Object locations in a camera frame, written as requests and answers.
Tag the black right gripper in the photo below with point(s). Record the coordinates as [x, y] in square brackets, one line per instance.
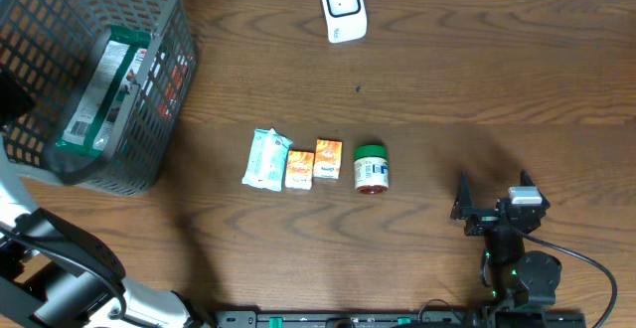
[483, 218]

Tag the green lid jar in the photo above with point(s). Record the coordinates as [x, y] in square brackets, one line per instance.
[371, 169]

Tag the orange tissue pack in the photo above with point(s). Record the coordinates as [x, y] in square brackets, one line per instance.
[299, 170]
[328, 159]

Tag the teal wet wipes pack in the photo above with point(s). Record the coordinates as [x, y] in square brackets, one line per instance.
[267, 160]

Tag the green 3M gloves package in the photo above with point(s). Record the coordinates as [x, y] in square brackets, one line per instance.
[91, 125]

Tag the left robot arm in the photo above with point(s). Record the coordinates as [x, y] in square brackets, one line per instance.
[54, 274]

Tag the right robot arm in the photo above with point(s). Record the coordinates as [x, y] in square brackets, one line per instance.
[520, 279]

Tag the white barcode scanner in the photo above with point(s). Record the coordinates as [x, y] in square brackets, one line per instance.
[346, 20]

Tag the grey plastic mesh basket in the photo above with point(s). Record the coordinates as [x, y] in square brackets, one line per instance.
[49, 49]

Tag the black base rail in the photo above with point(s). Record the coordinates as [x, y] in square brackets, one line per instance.
[428, 318]

